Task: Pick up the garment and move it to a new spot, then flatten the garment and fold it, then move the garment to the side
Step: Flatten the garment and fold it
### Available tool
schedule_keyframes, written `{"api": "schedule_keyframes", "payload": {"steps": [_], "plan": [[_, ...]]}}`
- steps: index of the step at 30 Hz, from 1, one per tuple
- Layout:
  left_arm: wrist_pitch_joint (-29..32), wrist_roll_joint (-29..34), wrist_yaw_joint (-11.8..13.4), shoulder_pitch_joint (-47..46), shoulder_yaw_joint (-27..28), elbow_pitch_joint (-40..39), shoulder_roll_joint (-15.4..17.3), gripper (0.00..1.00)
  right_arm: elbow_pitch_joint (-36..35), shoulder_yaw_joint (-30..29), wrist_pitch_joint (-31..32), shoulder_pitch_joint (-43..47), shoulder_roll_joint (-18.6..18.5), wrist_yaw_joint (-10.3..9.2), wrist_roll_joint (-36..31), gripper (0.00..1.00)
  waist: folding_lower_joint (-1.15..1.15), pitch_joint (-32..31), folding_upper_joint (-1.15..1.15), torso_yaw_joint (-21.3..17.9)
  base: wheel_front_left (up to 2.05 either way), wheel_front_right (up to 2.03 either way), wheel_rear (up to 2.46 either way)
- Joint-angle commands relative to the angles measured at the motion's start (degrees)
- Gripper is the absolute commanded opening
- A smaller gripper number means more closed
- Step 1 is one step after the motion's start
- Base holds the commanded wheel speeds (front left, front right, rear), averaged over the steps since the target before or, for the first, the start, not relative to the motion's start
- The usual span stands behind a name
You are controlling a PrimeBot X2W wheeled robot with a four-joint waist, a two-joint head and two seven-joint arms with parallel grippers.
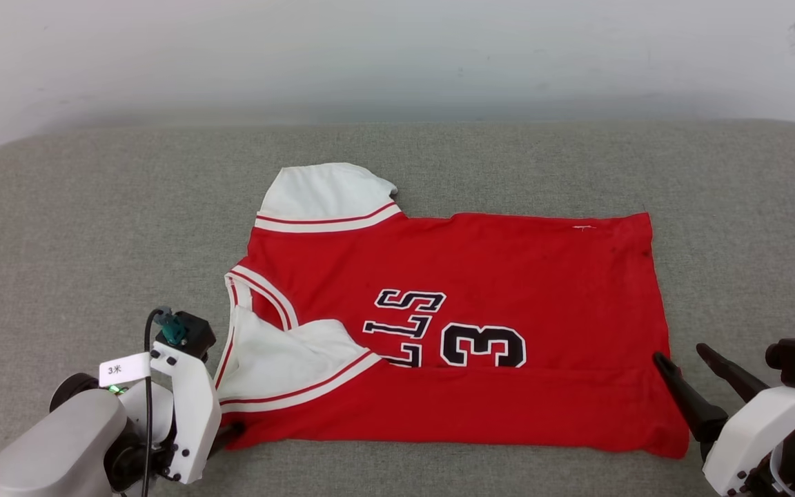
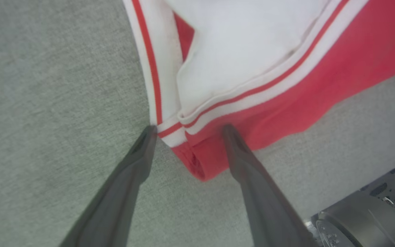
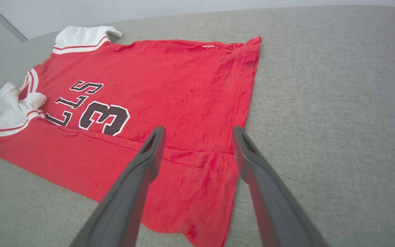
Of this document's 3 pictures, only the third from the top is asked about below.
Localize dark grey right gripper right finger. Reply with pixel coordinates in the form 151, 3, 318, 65
232, 126, 329, 247

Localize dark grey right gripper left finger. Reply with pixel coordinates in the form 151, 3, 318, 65
69, 126, 166, 247

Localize red Bulls jersey white sleeves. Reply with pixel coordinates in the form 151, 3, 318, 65
0, 25, 262, 247

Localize grey fabric sofa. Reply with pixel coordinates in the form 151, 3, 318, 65
0, 5, 395, 247

